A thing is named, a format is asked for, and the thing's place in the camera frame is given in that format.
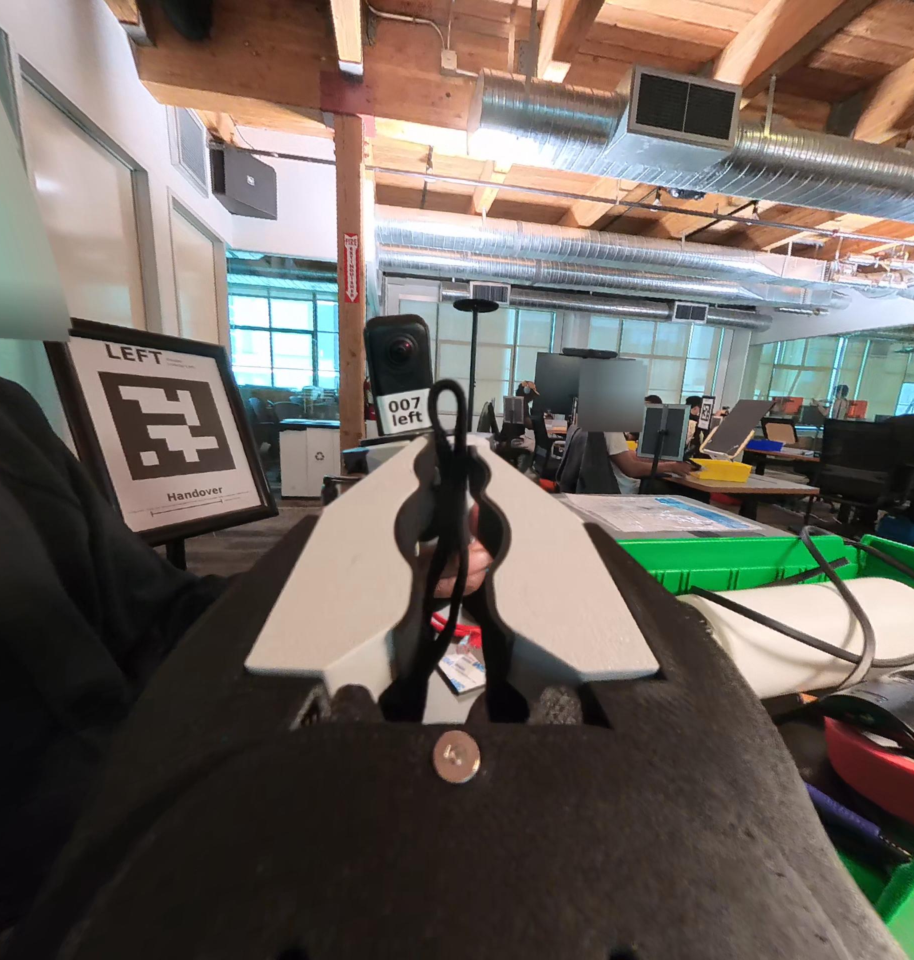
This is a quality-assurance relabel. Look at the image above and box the white recycling cabinet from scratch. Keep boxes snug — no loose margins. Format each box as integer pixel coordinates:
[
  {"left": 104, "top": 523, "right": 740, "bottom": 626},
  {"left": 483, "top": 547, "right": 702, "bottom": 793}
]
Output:
[{"left": 279, "top": 419, "right": 343, "bottom": 501}]

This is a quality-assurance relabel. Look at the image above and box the black round lamp stand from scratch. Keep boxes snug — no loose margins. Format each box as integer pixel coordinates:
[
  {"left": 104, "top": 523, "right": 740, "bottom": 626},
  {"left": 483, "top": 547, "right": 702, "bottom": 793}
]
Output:
[{"left": 453, "top": 296, "right": 502, "bottom": 394}]

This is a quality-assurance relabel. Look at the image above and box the person's left hand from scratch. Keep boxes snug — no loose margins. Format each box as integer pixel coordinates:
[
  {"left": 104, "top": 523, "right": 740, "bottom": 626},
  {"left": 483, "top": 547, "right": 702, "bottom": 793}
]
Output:
[{"left": 433, "top": 501, "right": 497, "bottom": 600}]

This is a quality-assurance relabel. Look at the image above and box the black strap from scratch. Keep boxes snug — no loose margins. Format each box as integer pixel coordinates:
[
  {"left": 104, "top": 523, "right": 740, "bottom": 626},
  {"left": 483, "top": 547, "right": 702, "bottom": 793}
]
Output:
[{"left": 381, "top": 377, "right": 512, "bottom": 724}]

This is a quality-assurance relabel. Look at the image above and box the white cylinder with black cap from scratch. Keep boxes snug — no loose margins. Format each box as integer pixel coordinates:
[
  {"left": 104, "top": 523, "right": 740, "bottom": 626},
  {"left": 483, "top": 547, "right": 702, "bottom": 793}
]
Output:
[{"left": 679, "top": 576, "right": 914, "bottom": 702}]

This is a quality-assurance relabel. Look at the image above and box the black cylindrical handle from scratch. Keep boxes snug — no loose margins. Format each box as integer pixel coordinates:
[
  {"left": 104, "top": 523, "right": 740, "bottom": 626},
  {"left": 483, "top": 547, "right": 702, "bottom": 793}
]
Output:
[{"left": 814, "top": 674, "right": 914, "bottom": 762}]

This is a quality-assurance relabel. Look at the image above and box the black monitor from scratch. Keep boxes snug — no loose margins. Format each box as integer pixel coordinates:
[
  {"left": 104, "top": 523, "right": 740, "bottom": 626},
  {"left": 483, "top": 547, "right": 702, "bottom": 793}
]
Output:
[{"left": 534, "top": 351, "right": 583, "bottom": 420}]

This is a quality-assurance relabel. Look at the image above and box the thin silver air duct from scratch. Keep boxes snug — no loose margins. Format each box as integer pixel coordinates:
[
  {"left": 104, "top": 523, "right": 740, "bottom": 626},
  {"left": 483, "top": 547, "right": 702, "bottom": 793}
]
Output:
[{"left": 373, "top": 222, "right": 821, "bottom": 327}]

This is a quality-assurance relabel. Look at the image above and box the printed paper sheet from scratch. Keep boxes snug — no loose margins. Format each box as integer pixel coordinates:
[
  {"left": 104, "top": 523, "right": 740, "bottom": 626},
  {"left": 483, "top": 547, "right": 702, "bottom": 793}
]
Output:
[{"left": 553, "top": 491, "right": 761, "bottom": 543}]

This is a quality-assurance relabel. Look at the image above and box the black cable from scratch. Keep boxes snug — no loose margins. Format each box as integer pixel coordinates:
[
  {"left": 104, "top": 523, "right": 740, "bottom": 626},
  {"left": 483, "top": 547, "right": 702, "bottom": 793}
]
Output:
[{"left": 679, "top": 524, "right": 914, "bottom": 694}]

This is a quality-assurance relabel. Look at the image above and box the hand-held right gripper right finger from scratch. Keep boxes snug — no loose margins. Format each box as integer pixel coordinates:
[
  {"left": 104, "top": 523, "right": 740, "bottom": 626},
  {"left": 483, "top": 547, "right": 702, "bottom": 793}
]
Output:
[{"left": 465, "top": 440, "right": 661, "bottom": 699}]

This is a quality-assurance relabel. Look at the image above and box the yellow box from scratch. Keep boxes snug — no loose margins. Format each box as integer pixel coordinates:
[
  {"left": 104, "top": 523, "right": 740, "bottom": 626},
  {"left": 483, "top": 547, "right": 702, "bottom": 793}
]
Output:
[{"left": 693, "top": 456, "right": 757, "bottom": 486}]

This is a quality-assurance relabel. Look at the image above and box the white card with blue print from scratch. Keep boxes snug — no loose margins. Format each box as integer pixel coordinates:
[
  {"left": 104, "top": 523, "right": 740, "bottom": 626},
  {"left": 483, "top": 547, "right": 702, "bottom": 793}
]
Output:
[{"left": 433, "top": 636, "right": 490, "bottom": 696}]

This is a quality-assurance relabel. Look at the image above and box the blue handled tool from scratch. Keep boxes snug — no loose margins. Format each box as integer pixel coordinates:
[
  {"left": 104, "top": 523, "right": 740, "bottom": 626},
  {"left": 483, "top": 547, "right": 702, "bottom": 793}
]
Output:
[{"left": 804, "top": 779, "right": 914, "bottom": 874}]

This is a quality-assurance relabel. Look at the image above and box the red round tool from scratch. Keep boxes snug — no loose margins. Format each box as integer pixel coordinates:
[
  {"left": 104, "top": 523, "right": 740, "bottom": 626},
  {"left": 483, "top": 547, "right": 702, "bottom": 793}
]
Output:
[{"left": 820, "top": 716, "right": 914, "bottom": 832}]

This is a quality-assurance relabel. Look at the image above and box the large silver air duct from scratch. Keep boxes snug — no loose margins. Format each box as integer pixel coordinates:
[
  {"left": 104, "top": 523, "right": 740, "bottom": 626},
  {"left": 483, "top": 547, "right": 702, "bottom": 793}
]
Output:
[{"left": 469, "top": 66, "right": 914, "bottom": 229}]

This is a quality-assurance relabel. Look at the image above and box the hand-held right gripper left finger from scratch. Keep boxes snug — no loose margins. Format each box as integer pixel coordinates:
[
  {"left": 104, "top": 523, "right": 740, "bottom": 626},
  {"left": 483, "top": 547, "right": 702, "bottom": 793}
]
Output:
[{"left": 244, "top": 435, "right": 440, "bottom": 706}]

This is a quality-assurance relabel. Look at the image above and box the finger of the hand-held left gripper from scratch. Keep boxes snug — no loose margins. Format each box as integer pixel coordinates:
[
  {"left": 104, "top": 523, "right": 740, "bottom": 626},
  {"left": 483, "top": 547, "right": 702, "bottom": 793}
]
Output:
[{"left": 342, "top": 438, "right": 416, "bottom": 478}]

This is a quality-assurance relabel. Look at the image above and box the green plastic bin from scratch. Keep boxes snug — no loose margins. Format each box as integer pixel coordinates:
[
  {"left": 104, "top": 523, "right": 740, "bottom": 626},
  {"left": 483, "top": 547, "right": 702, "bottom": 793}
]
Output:
[{"left": 615, "top": 530, "right": 914, "bottom": 960}]

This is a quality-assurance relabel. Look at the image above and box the red cable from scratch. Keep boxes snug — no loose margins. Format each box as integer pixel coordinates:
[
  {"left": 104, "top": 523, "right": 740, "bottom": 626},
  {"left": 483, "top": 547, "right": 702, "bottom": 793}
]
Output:
[{"left": 430, "top": 606, "right": 482, "bottom": 648}]

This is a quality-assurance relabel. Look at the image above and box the large black wall speaker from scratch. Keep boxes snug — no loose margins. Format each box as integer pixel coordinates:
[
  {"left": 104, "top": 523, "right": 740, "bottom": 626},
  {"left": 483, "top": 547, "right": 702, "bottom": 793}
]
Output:
[{"left": 208, "top": 141, "right": 280, "bottom": 223}]

